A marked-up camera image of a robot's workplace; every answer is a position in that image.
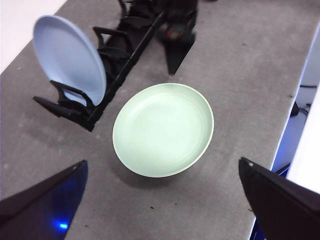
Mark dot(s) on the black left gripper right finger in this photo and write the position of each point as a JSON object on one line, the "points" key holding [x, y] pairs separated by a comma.
{"points": [[287, 212]]}

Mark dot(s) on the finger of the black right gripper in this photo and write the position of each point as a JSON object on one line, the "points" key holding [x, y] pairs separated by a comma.
{"points": [[177, 55]]}

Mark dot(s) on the blue round plate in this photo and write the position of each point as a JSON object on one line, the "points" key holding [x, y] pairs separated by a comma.
{"points": [[67, 60]]}

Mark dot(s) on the white base panel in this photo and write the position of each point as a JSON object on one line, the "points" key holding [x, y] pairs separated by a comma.
{"points": [[307, 150]]}

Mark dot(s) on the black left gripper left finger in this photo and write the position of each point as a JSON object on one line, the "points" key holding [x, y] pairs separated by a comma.
{"points": [[37, 215]]}

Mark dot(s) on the pale green round plate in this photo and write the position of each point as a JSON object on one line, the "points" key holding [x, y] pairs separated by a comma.
{"points": [[162, 130]]}

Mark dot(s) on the black plate rack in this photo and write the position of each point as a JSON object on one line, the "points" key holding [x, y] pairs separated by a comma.
{"points": [[130, 60]]}

